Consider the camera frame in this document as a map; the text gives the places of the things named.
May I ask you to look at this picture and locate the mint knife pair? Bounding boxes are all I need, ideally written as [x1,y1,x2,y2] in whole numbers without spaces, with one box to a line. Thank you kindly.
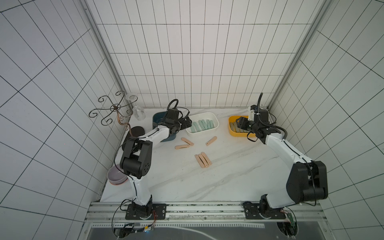
[193,122,201,132]

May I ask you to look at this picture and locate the mint knife vertical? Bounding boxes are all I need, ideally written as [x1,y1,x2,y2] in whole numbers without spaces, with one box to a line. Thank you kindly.
[198,120,204,131]

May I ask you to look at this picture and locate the white storage box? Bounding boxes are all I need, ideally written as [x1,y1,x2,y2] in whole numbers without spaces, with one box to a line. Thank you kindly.
[186,112,220,137]

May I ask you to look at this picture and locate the olive knife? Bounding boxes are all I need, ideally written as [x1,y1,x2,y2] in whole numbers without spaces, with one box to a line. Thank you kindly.
[236,128,247,133]

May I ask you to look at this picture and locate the dark teal storage box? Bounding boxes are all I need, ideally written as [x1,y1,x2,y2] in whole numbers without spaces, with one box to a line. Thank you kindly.
[153,112,176,143]

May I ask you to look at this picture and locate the yellow storage box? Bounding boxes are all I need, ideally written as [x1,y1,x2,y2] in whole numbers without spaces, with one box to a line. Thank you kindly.
[228,116,249,138]

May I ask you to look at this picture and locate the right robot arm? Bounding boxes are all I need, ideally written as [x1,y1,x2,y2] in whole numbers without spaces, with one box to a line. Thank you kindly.
[236,117,329,212]

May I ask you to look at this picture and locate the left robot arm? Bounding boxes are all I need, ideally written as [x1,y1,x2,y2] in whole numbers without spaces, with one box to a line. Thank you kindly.
[120,117,192,219]

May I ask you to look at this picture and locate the pink knife upper left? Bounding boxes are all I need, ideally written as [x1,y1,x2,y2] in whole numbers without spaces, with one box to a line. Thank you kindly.
[181,138,194,146]

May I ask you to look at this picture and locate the pink knife lower left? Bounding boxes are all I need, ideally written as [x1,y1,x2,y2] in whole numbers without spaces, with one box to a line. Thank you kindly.
[175,144,190,150]

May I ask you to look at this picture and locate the clear wine glass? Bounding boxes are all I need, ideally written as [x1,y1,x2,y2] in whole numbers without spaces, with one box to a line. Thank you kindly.
[126,93,146,121]

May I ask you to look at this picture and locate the black oval rack base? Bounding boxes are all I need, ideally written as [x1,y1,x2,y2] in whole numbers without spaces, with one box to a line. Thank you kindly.
[123,126,146,144]

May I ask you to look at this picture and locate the metal scroll glass rack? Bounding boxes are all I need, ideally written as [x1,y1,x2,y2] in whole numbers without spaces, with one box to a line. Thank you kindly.
[88,91,138,132]

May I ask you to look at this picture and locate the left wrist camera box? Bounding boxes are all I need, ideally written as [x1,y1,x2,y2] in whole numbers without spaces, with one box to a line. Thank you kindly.
[166,108,180,121]

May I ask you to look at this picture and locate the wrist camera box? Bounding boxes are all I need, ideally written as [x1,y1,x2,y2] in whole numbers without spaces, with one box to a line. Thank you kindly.
[248,105,269,124]
[166,108,180,121]

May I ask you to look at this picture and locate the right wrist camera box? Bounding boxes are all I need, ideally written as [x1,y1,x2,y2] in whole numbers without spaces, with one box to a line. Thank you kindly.
[248,105,269,124]

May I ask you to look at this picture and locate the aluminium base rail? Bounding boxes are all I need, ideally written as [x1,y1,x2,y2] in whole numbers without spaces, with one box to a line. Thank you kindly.
[85,202,326,225]

